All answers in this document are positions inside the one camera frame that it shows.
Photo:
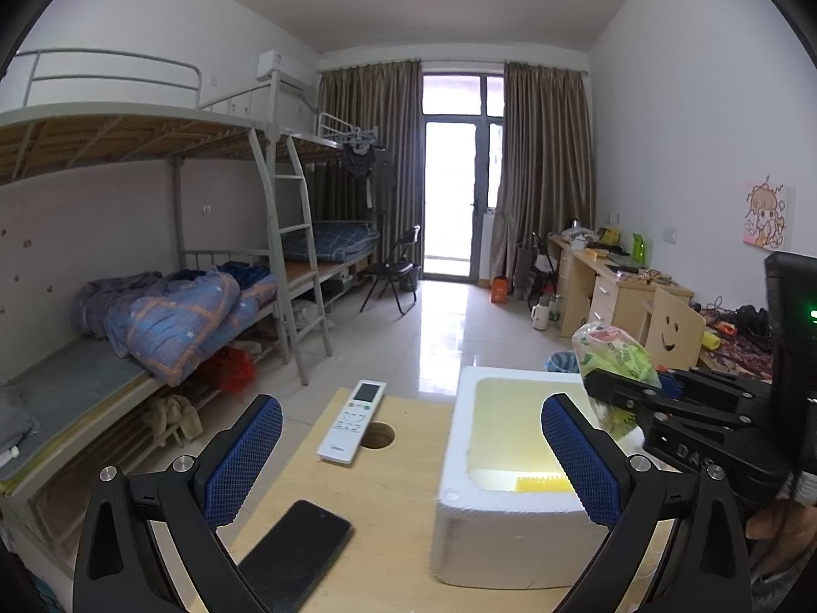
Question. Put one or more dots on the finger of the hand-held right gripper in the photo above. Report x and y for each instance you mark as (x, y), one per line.
(619, 386)
(715, 386)

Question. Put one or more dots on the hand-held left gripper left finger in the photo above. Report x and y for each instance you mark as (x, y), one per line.
(246, 460)

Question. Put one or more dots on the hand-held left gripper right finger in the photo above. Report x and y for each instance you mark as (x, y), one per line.
(581, 460)

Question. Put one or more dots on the clear plastic bag green contents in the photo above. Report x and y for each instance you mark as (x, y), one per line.
(616, 345)

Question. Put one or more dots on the white foam box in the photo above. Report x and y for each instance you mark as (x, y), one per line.
(510, 536)

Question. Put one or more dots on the person's right hand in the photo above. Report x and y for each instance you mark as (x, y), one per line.
(769, 523)

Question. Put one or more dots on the patterned desk mat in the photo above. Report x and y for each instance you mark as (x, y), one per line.
(740, 354)

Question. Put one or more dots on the yellow sponge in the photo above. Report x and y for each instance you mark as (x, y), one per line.
(542, 485)

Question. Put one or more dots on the yellow object on mat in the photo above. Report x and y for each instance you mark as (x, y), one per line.
(712, 338)

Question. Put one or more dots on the blue trash bin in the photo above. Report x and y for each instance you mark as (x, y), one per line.
(561, 362)

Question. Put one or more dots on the wooden smiley face chair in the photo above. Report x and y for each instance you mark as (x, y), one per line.
(670, 325)

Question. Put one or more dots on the beige cloth bundle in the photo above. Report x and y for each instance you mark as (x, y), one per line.
(169, 418)

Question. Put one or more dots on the red plastic bag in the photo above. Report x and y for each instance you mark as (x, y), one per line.
(230, 370)

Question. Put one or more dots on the wooden desk with drawers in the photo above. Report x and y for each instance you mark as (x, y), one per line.
(606, 294)

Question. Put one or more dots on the white thermos jug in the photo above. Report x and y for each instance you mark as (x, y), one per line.
(541, 316)

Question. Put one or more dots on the black smartphone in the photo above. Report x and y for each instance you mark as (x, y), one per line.
(293, 555)

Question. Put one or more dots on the white remote control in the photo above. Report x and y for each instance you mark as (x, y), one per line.
(351, 421)

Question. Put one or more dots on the green bottle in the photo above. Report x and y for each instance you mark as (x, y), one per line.
(637, 249)

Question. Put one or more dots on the black chair at desk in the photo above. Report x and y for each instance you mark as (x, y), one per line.
(542, 265)

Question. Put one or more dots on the orange bag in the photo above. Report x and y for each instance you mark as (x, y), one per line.
(499, 290)

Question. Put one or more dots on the blue orange checked quilt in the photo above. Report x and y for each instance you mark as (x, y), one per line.
(179, 319)

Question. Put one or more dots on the grey mattress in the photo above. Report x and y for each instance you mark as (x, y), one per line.
(70, 389)

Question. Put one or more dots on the grey bunk bed ladder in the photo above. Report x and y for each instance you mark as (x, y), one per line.
(300, 230)

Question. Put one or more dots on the blue plaid bedding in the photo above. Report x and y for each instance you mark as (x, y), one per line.
(332, 239)

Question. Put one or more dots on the brown curtain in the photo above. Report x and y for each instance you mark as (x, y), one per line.
(549, 159)
(370, 121)

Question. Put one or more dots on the black folding chair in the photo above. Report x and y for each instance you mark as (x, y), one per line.
(392, 268)

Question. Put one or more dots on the glass balcony door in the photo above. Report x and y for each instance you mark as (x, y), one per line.
(456, 204)

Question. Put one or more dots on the dark hanging garment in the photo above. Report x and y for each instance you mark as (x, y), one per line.
(357, 159)

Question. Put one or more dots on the grey metal bunk bed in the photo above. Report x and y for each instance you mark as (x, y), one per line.
(115, 134)
(319, 140)

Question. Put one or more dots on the white air conditioner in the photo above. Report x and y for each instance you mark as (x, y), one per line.
(281, 67)

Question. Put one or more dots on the cartoon wall poster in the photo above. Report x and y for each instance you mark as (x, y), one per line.
(769, 214)

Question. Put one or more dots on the white wall socket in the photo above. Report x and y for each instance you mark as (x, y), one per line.
(670, 234)

